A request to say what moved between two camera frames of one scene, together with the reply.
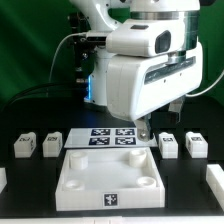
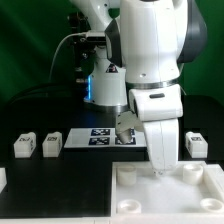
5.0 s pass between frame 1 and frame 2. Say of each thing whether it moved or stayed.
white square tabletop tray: moved
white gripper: moved
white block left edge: stayed
